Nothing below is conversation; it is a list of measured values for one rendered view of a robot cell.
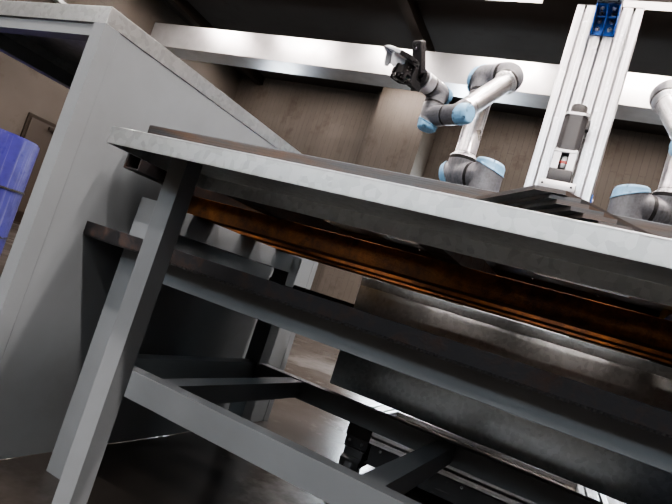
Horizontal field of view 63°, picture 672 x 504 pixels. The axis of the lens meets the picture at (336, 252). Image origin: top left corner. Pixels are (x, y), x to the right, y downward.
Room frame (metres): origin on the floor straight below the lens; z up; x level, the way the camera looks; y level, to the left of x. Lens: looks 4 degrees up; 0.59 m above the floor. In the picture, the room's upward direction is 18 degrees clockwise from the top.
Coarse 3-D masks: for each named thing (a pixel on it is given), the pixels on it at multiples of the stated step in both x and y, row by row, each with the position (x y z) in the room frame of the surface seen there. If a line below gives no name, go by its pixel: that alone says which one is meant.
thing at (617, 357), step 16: (384, 288) 1.84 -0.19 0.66; (400, 288) 1.81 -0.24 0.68; (432, 304) 1.76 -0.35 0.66; (448, 304) 1.74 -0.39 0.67; (480, 320) 1.69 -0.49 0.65; (496, 320) 1.67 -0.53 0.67; (544, 336) 1.60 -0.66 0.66; (560, 336) 1.58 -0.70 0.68; (592, 352) 1.54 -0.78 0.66; (608, 352) 1.52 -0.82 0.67; (640, 368) 1.49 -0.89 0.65; (656, 368) 1.47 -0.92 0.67
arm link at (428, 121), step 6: (426, 102) 1.97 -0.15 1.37; (432, 102) 1.96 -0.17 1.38; (438, 102) 1.96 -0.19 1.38; (426, 108) 1.96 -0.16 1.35; (432, 108) 1.94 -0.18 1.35; (438, 108) 1.92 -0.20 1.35; (420, 114) 1.98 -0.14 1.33; (426, 114) 1.96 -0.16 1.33; (432, 114) 1.93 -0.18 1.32; (438, 114) 1.91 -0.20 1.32; (420, 120) 1.97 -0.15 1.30; (426, 120) 1.95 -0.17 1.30; (432, 120) 1.95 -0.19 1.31; (438, 120) 1.92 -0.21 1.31; (420, 126) 1.97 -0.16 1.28; (426, 126) 1.96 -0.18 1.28; (432, 126) 1.96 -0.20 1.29; (426, 132) 2.01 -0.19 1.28; (432, 132) 1.99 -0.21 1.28
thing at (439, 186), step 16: (160, 128) 1.31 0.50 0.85; (208, 144) 1.23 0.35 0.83; (224, 144) 1.21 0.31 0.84; (240, 144) 1.19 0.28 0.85; (288, 160) 1.13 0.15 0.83; (304, 160) 1.12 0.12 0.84; (320, 160) 1.10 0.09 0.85; (368, 176) 1.05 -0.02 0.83; (384, 176) 1.03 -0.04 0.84; (400, 176) 1.02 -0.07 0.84; (448, 192) 0.97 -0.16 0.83; (464, 192) 0.96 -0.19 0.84; (480, 192) 0.95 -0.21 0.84; (496, 192) 0.94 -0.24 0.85; (336, 224) 1.80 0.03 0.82; (640, 224) 0.83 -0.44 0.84; (656, 224) 0.83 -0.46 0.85; (400, 240) 1.69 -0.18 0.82; (512, 272) 1.60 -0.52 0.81; (528, 272) 1.51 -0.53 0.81; (576, 288) 1.52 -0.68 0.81; (592, 288) 1.43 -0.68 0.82; (640, 304) 1.44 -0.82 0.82; (656, 304) 1.36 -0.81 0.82
